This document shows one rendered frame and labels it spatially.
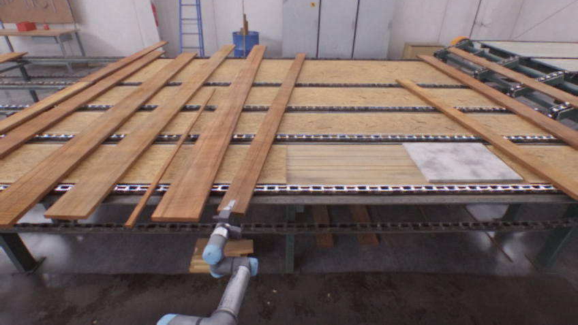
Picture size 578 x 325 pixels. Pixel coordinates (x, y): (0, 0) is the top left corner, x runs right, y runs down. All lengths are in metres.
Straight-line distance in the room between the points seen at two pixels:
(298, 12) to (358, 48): 1.57
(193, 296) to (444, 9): 7.73
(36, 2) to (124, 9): 1.85
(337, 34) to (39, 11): 6.75
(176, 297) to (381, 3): 6.42
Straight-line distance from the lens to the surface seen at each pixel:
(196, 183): 1.73
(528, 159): 2.50
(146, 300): 2.39
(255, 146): 2.01
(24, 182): 2.22
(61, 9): 8.76
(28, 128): 3.00
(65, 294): 2.68
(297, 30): 6.83
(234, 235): 1.42
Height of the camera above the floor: 1.89
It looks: 30 degrees down
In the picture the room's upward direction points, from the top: 1 degrees clockwise
